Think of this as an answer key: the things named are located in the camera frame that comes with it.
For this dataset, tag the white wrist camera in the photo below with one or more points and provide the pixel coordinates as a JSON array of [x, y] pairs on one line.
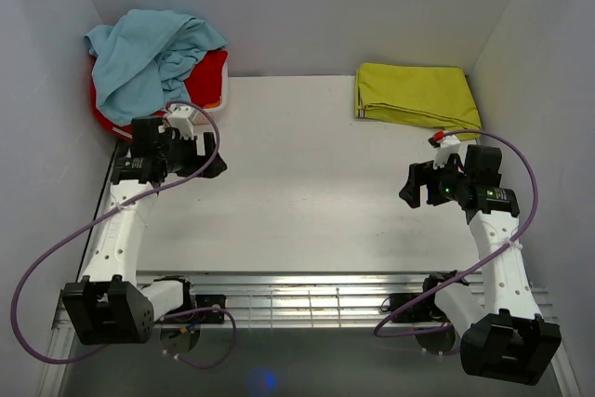
[[445, 145], [182, 118]]

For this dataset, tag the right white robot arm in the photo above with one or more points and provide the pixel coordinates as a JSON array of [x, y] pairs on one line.
[[504, 336]]

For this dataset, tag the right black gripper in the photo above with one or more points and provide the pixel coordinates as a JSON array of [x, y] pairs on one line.
[[424, 173]]

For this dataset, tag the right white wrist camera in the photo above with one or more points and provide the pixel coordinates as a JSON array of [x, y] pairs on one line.
[[445, 145]]

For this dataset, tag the light blue trousers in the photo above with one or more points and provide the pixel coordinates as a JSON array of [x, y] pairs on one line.
[[142, 61]]

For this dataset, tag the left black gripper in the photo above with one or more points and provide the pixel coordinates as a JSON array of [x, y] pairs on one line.
[[197, 162]]

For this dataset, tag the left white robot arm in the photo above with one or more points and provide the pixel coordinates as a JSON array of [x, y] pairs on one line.
[[107, 306]]

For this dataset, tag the white perforated basket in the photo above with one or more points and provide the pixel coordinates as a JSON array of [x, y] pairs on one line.
[[209, 81]]

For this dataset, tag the orange garment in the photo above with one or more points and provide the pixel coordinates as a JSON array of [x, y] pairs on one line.
[[213, 105]]

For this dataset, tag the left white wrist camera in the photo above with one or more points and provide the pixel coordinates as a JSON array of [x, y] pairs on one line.
[[182, 118]]

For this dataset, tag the folded yellow trousers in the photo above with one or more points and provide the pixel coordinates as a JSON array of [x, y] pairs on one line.
[[430, 97]]

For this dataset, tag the aluminium rail frame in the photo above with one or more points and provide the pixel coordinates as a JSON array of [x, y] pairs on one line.
[[311, 301]]

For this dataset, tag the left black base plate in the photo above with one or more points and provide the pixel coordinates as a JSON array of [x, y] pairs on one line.
[[198, 309]]

